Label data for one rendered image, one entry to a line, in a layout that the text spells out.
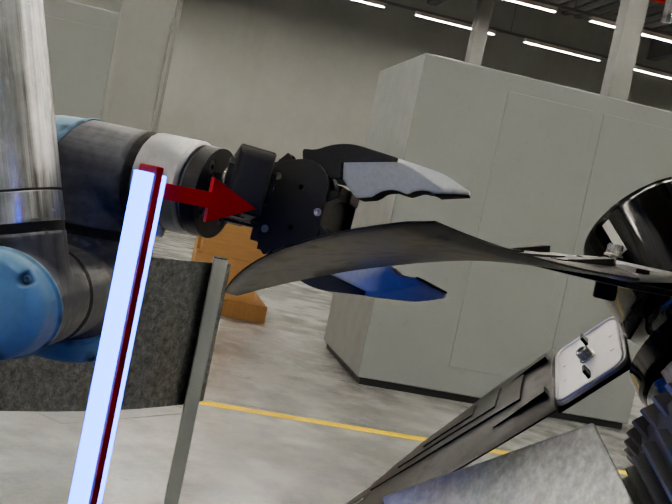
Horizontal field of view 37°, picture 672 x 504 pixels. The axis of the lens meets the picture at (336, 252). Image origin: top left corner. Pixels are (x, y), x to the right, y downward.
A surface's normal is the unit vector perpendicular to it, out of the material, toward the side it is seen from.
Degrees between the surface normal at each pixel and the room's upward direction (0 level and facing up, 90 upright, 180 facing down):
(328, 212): 90
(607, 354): 53
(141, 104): 90
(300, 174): 84
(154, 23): 90
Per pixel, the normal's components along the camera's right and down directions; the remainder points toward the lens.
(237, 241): 0.17, 0.09
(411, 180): -0.32, -0.12
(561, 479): -0.18, -0.58
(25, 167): 0.63, -0.03
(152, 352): 0.79, 0.20
